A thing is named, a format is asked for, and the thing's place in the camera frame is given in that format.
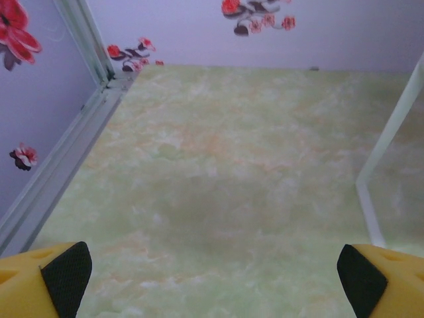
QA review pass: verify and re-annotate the aluminium corner post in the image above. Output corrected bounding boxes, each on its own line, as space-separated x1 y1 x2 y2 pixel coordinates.
52 0 117 89

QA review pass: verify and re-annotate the wooden shelf white frame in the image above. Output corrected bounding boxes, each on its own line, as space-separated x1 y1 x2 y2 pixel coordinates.
356 51 424 249

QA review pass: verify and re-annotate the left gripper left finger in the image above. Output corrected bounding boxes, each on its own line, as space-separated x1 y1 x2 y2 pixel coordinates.
0 240 92 318

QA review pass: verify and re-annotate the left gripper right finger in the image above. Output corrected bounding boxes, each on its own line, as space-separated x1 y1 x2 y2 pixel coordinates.
337 244 424 318

